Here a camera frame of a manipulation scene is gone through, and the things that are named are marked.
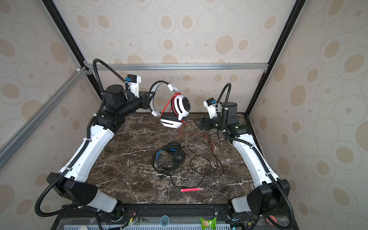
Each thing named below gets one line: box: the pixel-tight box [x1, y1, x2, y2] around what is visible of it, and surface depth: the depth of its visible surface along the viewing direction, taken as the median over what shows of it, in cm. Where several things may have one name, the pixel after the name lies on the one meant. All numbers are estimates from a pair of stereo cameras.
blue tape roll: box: [160, 214, 171, 227], surface depth 73 cm
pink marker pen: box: [180, 187, 203, 193], surface depth 83 cm
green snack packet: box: [199, 217, 218, 230], surface depth 71 cm
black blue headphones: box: [155, 141, 186, 170], surface depth 91 cm
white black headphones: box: [149, 80, 192, 129], surface depth 60 cm
